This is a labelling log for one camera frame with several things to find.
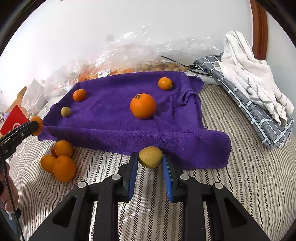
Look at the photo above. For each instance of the small orange back left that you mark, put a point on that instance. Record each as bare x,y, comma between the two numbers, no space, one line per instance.
79,95

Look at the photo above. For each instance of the brown wooden door frame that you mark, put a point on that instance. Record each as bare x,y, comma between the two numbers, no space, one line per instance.
260,30

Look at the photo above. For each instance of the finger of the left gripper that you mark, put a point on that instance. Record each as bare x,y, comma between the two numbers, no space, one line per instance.
13,138

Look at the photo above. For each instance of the small orange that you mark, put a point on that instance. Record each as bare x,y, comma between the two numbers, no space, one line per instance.
79,95
165,83

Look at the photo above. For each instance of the large orange with stem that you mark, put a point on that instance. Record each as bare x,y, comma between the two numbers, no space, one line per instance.
143,106

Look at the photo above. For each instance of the pile orange left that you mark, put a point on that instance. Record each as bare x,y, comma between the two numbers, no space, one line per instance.
47,163

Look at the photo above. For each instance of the yellow-green round fruit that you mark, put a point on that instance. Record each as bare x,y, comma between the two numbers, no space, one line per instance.
150,157

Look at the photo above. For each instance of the grey checked folded cloth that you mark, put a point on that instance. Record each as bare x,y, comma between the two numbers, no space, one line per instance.
271,134

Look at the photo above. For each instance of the pile orange top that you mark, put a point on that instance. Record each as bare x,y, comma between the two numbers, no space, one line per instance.
63,148

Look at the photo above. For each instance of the purple towel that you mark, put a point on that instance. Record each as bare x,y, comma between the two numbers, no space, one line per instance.
103,121

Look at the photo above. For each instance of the small green-brown fruit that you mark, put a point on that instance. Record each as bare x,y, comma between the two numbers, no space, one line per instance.
65,112

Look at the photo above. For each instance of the person's hand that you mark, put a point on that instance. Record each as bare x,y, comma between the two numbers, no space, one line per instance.
6,201

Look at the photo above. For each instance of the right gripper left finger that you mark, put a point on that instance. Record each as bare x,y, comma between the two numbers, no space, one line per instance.
71,219

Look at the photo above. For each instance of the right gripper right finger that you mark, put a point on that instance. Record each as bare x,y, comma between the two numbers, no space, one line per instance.
208,208

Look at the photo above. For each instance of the white striped towel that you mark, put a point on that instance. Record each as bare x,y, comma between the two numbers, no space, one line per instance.
252,77

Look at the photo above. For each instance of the pile orange front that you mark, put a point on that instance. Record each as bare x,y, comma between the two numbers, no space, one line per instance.
65,169

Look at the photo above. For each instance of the clear plastic fruit bag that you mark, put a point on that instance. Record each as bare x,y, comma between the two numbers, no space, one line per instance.
129,53

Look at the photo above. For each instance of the small orange back right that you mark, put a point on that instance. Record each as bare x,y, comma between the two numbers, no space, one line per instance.
165,83

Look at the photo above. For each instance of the red box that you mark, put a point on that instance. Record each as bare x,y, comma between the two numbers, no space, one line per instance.
15,119

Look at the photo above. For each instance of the cardboard box with plastic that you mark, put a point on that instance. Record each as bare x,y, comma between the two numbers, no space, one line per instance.
30,99

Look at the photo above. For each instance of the pile orange hidden reddish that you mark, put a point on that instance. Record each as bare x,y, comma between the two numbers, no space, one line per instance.
53,153

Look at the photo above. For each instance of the striped bed quilt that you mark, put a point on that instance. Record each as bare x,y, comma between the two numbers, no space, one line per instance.
262,180

